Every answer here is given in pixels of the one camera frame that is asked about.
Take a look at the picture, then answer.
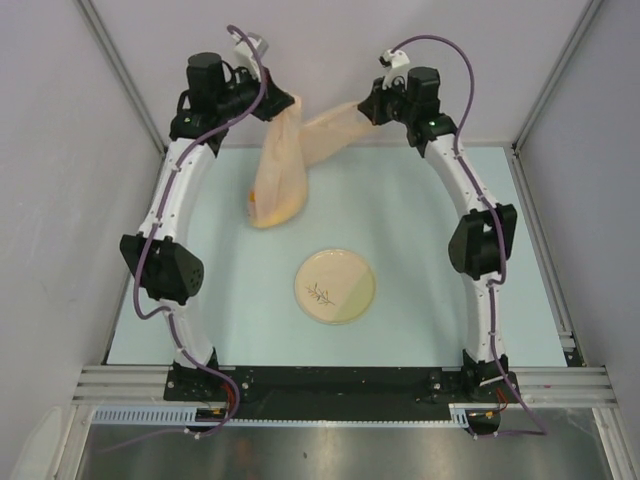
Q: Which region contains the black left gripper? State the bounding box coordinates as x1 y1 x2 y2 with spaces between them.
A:
216 63 295 122

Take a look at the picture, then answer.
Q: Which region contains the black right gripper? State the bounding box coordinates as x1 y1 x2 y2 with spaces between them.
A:
359 74 417 126

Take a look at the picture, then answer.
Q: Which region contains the translucent banana-print plastic bag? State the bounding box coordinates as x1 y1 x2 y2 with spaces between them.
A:
247 95 376 229

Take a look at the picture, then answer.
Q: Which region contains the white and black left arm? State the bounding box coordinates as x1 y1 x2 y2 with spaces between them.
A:
119 52 294 402

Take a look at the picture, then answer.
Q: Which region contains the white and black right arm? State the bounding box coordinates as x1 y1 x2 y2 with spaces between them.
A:
358 67 517 401

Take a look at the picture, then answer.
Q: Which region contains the cream plate with leaf motif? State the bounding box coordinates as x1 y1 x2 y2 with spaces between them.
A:
293 249 377 325

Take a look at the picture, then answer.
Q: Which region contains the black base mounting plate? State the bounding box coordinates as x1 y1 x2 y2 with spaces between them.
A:
163 364 522 436

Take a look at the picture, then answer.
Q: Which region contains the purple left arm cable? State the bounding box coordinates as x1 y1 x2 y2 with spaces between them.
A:
94 24 264 454

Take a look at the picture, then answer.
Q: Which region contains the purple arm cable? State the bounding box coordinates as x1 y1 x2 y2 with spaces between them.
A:
94 24 264 454
392 34 549 439

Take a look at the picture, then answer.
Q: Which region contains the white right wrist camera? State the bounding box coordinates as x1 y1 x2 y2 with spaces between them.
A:
379 49 410 90

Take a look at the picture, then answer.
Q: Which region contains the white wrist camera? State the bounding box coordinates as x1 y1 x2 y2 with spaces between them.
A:
231 32 269 81
379 49 410 90

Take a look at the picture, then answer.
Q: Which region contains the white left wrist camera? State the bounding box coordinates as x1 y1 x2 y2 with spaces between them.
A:
231 32 269 81

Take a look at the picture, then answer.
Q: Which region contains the aluminium left corner post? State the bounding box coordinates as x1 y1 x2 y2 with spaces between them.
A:
73 0 166 157

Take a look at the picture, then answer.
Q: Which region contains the aluminium corner post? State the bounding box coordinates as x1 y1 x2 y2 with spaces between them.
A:
73 0 166 157
511 0 605 154

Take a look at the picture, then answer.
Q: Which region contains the aluminium right corner post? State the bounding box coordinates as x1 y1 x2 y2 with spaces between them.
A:
511 0 605 154

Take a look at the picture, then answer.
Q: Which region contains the aluminium right side rail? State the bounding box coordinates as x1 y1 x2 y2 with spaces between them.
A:
506 146 586 367

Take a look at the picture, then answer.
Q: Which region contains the white slotted cable duct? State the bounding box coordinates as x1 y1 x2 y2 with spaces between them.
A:
92 402 474 427

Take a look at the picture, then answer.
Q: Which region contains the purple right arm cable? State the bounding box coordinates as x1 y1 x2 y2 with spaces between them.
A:
392 34 549 439

